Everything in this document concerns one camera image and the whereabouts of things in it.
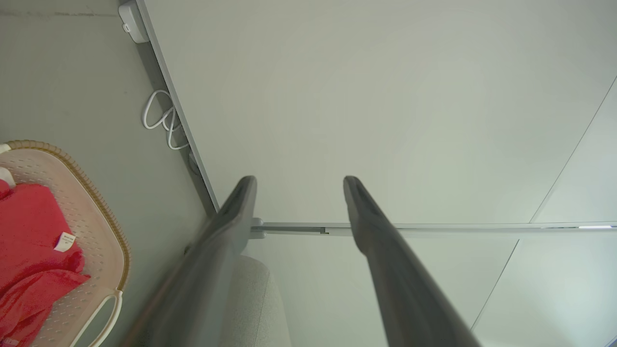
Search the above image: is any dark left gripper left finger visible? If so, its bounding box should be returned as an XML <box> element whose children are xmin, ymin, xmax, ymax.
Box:
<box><xmin>121</xmin><ymin>175</ymin><xmax>258</xmax><ymax>347</ymax></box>

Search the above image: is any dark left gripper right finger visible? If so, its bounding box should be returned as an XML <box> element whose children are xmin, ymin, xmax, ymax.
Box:
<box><xmin>343</xmin><ymin>175</ymin><xmax>483</xmax><ymax>347</ymax></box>

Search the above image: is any red sports top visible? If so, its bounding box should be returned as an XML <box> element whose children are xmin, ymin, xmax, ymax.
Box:
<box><xmin>0</xmin><ymin>181</ymin><xmax>85</xmax><ymax>295</ymax></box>

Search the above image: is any grey fabric sofa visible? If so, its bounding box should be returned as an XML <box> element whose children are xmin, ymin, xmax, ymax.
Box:
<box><xmin>219</xmin><ymin>255</ymin><xmax>293</xmax><ymax>347</ymax></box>

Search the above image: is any small white partition panel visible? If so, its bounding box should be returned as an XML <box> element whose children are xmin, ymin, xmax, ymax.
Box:
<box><xmin>241</xmin><ymin>234</ymin><xmax>617</xmax><ymax>347</ymax></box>

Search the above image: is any cream perforated laundry basket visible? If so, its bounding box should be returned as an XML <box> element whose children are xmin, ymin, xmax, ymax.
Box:
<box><xmin>0</xmin><ymin>140</ymin><xmax>132</xmax><ymax>347</ymax></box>

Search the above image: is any large white partition panel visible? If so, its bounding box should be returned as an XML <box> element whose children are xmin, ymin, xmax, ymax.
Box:
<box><xmin>136</xmin><ymin>0</ymin><xmax>617</xmax><ymax>230</ymax></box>

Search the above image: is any white coiled cable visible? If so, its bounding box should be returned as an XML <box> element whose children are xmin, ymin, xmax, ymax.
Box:
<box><xmin>142</xmin><ymin>89</ymin><xmax>191</xmax><ymax>151</ymax></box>

